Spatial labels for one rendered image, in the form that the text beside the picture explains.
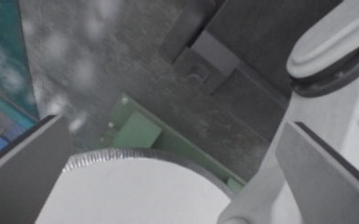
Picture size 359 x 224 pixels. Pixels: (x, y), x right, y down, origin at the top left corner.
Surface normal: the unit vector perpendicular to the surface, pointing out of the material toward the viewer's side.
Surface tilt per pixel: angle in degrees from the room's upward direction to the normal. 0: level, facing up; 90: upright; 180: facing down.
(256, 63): 0
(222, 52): 45
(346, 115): 90
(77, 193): 90
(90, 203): 90
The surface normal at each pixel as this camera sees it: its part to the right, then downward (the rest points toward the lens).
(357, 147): 0.26, -0.13
